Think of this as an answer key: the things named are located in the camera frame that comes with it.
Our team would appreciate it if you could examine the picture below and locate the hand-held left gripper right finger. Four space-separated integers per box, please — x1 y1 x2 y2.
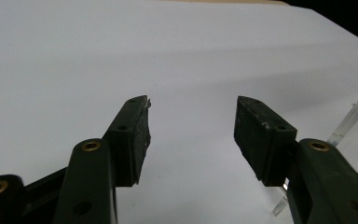
233 95 358 224

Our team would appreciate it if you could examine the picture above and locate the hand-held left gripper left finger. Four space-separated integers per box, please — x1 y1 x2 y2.
52 94 152 224

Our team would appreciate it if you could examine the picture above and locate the white table cover sheet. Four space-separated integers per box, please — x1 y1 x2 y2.
0 0 358 224

